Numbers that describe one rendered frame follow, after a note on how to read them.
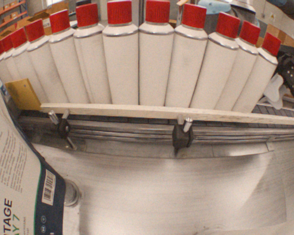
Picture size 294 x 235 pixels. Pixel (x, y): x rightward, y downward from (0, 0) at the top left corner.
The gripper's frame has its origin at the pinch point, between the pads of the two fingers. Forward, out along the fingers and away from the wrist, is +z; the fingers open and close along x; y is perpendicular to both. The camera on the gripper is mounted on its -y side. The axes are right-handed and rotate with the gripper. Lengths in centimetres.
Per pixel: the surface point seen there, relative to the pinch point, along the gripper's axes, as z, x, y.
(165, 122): 15.4, -16.1, 4.2
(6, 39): 14, -54, 1
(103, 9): 138, -167, -561
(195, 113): 10.0, -13.5, 4.6
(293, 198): 1.2, 19.4, 25.5
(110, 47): 7.5, -30.7, 3.2
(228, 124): 8.5, -4.0, 4.0
